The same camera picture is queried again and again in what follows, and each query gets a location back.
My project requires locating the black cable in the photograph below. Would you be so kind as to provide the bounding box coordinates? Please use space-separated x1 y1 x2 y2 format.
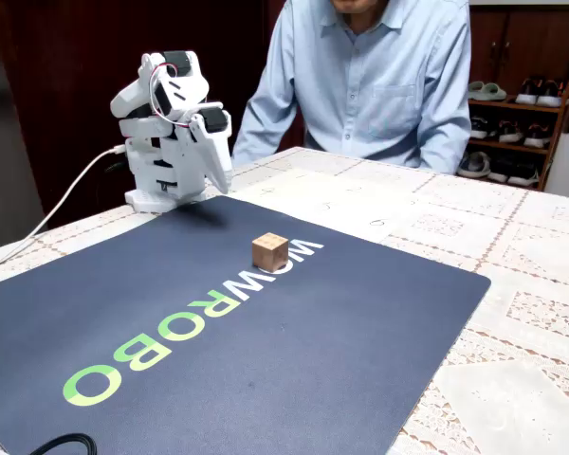
28 432 99 455

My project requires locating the white lace tablecloth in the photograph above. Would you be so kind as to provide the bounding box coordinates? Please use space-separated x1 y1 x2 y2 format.
0 146 569 455

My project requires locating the person in blue shirt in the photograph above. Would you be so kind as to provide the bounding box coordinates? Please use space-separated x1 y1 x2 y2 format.
230 0 473 175

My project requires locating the white USB cable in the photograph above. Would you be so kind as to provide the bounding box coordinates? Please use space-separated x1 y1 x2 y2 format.
0 145 127 281

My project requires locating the red white servo wire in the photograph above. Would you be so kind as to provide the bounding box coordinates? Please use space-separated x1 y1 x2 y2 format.
147 61 193 128

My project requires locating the dark blue WOWROBO mat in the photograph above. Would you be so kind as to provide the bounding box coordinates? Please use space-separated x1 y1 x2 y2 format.
0 194 492 455

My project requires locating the person's left forearm blue sleeve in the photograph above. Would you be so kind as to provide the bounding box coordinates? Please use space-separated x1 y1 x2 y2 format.
414 108 473 175

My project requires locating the person's right forearm blue sleeve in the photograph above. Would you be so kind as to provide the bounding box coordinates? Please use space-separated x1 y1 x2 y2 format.
230 101 290 168

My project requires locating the dark wooden wardrobe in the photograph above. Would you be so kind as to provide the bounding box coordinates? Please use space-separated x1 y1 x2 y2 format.
0 0 290 229

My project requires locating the small wooden die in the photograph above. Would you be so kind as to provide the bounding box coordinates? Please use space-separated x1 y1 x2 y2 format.
251 231 289 273

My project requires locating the wooden shoe rack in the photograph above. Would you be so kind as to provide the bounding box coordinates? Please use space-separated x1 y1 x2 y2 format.
457 70 569 191

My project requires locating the white storage box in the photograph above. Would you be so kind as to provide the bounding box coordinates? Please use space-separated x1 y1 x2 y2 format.
543 131 569 201

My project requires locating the black orange white sneaker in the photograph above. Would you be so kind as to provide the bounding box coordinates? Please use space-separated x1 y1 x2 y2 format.
536 80 565 108
515 78 544 106

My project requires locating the grey sandal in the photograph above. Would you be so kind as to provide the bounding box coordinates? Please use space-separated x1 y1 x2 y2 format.
457 152 492 179

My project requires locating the brown wooden cabinet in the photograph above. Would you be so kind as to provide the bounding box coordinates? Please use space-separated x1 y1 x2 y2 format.
468 4 569 96

